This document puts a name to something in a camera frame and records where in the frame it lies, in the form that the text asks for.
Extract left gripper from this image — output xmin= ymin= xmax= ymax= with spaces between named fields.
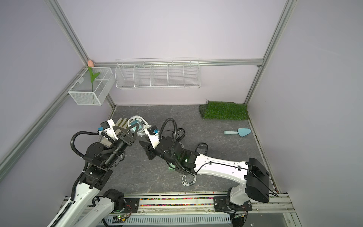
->
xmin=104 ymin=123 xmax=139 ymax=167

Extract clear round pouch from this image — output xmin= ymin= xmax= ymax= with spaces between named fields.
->
xmin=127 ymin=115 xmax=150 ymax=132

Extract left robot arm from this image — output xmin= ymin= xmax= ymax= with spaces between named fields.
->
xmin=49 ymin=122 xmax=139 ymax=227

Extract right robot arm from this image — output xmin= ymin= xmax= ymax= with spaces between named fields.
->
xmin=139 ymin=137 xmax=276 ymax=214

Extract beige work glove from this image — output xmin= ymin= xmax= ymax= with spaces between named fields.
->
xmin=100 ymin=118 xmax=128 ymax=148

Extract white mesh box basket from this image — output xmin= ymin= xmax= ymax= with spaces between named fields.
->
xmin=68 ymin=67 xmax=115 ymax=106

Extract green artificial grass mat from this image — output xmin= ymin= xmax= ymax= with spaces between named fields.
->
xmin=199 ymin=101 xmax=249 ymax=121

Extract artificial pink tulip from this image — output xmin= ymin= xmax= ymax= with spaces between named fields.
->
xmin=87 ymin=60 xmax=100 ymax=92

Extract teal garden trowel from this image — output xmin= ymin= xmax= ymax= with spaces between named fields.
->
xmin=224 ymin=128 xmax=251 ymax=137

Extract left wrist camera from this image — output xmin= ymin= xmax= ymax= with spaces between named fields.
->
xmin=98 ymin=119 xmax=118 ymax=140

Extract white coiled cable bottom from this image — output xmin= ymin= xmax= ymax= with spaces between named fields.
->
xmin=181 ymin=173 xmax=197 ymax=187

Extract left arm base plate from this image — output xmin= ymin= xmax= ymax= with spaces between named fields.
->
xmin=111 ymin=197 xmax=140 ymax=214

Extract white wire shelf basket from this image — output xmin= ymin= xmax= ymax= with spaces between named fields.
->
xmin=115 ymin=58 xmax=201 ymax=89

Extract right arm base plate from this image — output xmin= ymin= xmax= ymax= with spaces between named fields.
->
xmin=213 ymin=196 xmax=252 ymax=213

